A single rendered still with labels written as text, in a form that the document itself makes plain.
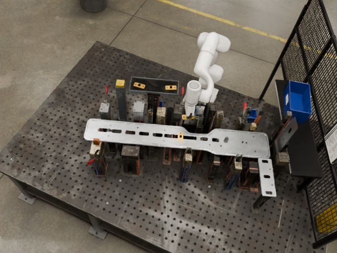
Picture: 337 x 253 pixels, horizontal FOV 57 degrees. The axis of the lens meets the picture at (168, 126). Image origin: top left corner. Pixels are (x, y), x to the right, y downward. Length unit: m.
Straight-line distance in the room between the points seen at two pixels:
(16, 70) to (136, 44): 1.57
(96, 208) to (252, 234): 1.15
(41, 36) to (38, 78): 0.76
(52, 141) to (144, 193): 0.88
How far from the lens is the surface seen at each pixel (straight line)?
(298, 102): 2.76
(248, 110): 2.30
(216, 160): 2.28
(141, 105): 2.33
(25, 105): 3.97
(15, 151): 2.78
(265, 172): 2.33
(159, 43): 4.48
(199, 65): 1.95
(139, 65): 3.18
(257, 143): 2.43
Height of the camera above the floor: 2.96
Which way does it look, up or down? 56 degrees down
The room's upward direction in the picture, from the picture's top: 7 degrees clockwise
